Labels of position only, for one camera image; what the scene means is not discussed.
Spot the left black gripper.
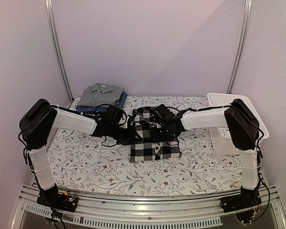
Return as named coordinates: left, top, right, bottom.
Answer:
left=108, top=124, right=143, bottom=146

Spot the black white checkered shirt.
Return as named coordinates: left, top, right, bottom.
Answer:
left=130, top=106, right=182, bottom=163

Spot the blue checkered shirt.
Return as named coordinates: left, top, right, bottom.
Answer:
left=76, top=92, right=128, bottom=114

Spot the grey polo shirt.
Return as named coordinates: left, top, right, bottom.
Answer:
left=77, top=83, right=124, bottom=107

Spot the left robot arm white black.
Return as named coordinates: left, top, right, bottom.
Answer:
left=18, top=99, right=136, bottom=207

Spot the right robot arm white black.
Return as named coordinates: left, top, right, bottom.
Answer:
left=151, top=99, right=265, bottom=208

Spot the floral patterned table cloth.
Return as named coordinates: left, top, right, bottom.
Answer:
left=37, top=96, right=258, bottom=197

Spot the white plastic basket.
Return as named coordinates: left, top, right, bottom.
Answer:
left=207, top=93, right=269, bottom=156

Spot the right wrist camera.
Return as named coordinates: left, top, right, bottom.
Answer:
left=151, top=104, right=174, bottom=125

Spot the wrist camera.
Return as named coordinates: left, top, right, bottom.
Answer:
left=151, top=104, right=174, bottom=125
left=103, top=105, right=124, bottom=124

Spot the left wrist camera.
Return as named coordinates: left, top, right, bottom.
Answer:
left=103, top=105, right=124, bottom=124

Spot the aluminium front rail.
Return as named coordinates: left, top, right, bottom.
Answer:
left=11, top=185, right=286, bottom=229

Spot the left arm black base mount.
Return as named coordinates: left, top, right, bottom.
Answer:
left=37, top=189, right=78, bottom=212

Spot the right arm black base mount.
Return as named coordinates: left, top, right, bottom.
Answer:
left=220, top=189, right=262, bottom=213

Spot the right aluminium frame post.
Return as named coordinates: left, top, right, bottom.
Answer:
left=226, top=0, right=253, bottom=94

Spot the aluminium frame post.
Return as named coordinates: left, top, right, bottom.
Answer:
left=226, top=0, right=253, bottom=94
left=44, top=0, right=74, bottom=102

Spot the left aluminium frame post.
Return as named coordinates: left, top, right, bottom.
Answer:
left=44, top=0, right=74, bottom=102

